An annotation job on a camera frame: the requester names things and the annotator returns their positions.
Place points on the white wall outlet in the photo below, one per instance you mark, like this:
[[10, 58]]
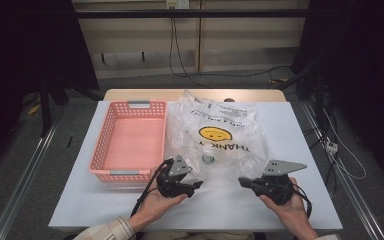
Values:
[[177, 3]]

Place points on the black metal stand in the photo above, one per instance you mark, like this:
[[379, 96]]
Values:
[[45, 110]]

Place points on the white power strip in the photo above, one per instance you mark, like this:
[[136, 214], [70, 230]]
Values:
[[332, 147]]

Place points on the clear plastic bag yellow face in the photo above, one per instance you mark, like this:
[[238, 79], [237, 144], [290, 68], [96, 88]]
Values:
[[220, 120]]

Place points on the person's right hand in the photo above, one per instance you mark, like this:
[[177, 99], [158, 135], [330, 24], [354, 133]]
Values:
[[293, 213]]

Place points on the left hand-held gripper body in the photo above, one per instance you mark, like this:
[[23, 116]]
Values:
[[175, 181]]

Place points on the small jar with white lid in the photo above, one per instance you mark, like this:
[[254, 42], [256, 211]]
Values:
[[208, 158]]

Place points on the light wooden table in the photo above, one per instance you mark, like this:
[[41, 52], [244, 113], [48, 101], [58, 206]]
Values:
[[146, 95]]

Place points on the aluminium floor rail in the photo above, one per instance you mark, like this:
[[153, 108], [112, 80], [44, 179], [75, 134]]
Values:
[[23, 180], [353, 200]]

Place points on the pink plastic basket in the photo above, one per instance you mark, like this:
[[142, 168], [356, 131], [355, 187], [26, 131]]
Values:
[[130, 140]]

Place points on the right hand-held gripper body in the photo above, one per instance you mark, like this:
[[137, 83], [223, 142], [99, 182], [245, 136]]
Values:
[[276, 186]]

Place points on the person's left hand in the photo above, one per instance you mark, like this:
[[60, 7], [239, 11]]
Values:
[[153, 208]]

